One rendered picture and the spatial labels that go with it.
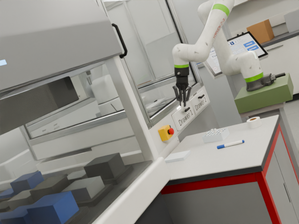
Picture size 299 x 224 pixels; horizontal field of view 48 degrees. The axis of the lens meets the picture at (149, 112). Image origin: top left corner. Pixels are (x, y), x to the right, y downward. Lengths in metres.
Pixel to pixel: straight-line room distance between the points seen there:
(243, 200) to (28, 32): 1.06
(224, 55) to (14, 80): 1.68
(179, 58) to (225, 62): 0.44
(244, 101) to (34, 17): 1.48
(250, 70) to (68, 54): 1.42
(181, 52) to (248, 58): 0.47
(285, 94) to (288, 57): 2.82
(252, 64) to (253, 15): 3.44
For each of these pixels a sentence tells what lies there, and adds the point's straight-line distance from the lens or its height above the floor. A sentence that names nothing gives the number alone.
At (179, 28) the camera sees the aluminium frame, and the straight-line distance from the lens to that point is 2.62.
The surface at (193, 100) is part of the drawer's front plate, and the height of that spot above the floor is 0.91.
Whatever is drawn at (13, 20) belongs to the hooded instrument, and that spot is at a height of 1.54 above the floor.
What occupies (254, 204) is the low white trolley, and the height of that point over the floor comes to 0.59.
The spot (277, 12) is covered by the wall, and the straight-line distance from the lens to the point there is 5.65.
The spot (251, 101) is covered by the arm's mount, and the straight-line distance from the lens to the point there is 2.21.
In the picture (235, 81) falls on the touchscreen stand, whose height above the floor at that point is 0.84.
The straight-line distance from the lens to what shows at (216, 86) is 3.85.
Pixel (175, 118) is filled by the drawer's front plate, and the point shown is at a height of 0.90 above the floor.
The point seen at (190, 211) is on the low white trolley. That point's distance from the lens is 1.63.
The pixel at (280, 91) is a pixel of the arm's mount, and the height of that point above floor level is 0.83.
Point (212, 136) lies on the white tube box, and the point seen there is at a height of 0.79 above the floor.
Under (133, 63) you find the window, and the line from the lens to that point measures 1.93.
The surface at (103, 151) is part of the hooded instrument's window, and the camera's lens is 1.14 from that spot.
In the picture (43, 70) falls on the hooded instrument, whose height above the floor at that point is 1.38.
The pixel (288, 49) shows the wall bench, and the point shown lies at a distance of 4.97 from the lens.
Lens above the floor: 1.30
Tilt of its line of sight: 8 degrees down
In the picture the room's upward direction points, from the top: 22 degrees counter-clockwise
